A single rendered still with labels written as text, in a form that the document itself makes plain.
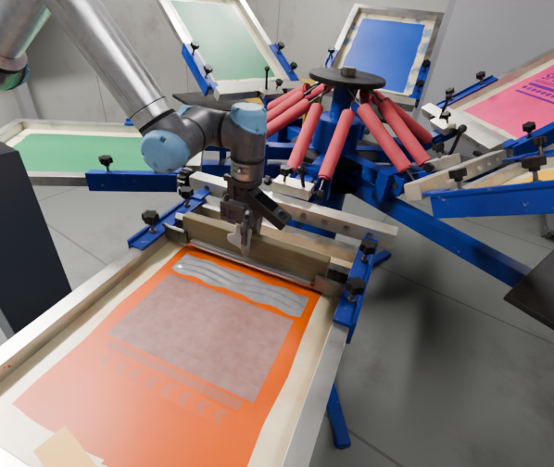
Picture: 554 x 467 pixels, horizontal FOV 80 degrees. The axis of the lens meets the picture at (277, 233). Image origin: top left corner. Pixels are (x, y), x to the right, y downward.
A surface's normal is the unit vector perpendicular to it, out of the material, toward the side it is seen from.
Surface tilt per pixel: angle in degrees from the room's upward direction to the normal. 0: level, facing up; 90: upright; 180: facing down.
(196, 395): 0
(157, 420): 0
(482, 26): 90
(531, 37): 90
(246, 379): 0
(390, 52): 32
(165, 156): 90
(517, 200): 90
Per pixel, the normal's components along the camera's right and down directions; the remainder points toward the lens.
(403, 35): -0.13, -0.42
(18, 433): 0.08, -0.81
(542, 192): -0.79, 0.29
